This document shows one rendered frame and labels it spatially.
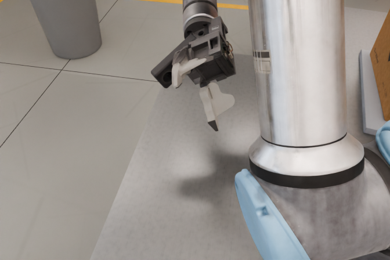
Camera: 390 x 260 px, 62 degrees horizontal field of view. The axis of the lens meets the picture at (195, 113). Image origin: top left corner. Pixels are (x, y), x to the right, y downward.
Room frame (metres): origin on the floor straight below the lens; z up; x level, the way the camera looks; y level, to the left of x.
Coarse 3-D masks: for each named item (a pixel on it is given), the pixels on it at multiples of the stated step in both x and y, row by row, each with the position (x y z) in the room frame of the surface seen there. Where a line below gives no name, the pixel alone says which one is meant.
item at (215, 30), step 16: (192, 32) 0.58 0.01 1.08; (208, 32) 0.56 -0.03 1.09; (224, 32) 0.56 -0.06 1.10; (192, 48) 0.52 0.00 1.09; (208, 48) 0.49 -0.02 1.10; (224, 48) 0.50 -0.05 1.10; (208, 64) 0.48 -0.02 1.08; (224, 64) 0.48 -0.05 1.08; (192, 80) 0.49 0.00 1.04; (208, 80) 0.49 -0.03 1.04
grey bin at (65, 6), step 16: (32, 0) 2.06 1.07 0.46; (48, 0) 2.01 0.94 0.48; (64, 0) 2.03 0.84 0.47; (80, 0) 2.09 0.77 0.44; (48, 16) 2.02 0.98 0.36; (64, 16) 2.02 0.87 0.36; (80, 16) 2.07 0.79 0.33; (96, 16) 2.22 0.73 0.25; (48, 32) 2.06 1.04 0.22; (64, 32) 2.02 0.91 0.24; (80, 32) 2.06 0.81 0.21; (96, 32) 2.18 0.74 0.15; (64, 48) 2.03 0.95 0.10; (80, 48) 2.05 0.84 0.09; (96, 48) 2.15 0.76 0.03
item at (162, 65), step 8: (184, 40) 0.57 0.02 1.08; (192, 40) 0.56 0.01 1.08; (176, 48) 0.55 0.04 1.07; (168, 56) 0.54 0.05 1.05; (160, 64) 0.53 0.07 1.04; (168, 64) 0.52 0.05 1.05; (152, 72) 0.52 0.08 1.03; (160, 72) 0.51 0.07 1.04; (168, 72) 0.52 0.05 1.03; (160, 80) 0.51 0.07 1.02; (168, 80) 0.51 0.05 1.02
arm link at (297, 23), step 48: (288, 0) 0.26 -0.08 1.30; (336, 0) 0.26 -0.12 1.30; (288, 48) 0.24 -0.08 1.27; (336, 48) 0.24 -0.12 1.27; (288, 96) 0.22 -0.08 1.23; (336, 96) 0.22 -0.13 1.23; (288, 144) 0.20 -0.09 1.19; (336, 144) 0.20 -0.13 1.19; (240, 192) 0.20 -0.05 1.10; (288, 192) 0.17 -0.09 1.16; (336, 192) 0.16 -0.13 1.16; (384, 192) 0.18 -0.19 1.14; (288, 240) 0.13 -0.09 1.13; (336, 240) 0.14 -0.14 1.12; (384, 240) 0.14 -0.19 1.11
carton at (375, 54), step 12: (384, 24) 0.84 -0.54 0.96; (384, 36) 0.80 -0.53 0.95; (372, 48) 0.85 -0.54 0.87; (384, 48) 0.76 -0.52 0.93; (372, 60) 0.81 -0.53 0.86; (384, 60) 0.72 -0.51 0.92; (384, 72) 0.69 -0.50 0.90; (384, 84) 0.66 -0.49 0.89; (384, 96) 0.62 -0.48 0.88; (384, 108) 0.59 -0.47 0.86
